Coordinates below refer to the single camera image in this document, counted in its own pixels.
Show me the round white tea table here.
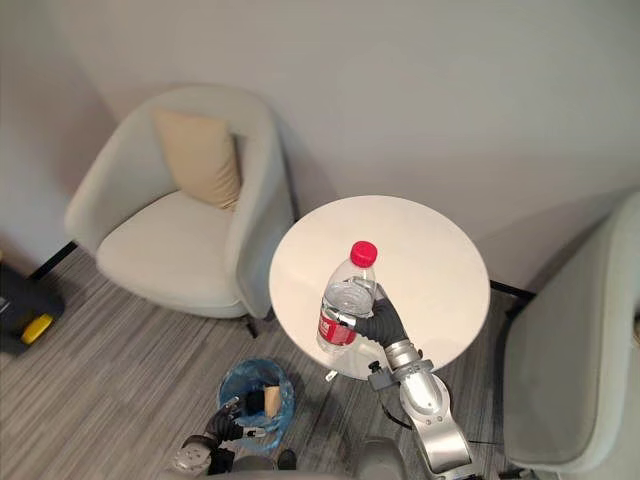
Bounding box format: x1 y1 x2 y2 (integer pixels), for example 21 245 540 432
268 195 491 384

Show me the cream armchair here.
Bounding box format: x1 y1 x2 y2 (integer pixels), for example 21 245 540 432
64 84 296 337

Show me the clear plastic bottle red cap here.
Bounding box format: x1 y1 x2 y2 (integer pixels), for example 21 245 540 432
316 240 379 353

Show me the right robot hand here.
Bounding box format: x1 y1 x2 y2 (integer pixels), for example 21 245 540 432
330 277 409 348

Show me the beige cushion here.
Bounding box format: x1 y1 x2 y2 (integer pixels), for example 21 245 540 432
152 108 243 211

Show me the small bin blue bag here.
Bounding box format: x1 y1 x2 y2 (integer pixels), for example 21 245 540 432
216 357 296 448

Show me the pale grey armchair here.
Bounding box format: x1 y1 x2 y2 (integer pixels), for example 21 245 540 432
502 189 640 476

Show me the black and yellow case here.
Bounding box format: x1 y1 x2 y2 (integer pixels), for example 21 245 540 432
0 261 67 357

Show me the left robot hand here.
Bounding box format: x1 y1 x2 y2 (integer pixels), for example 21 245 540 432
204 395 267 442

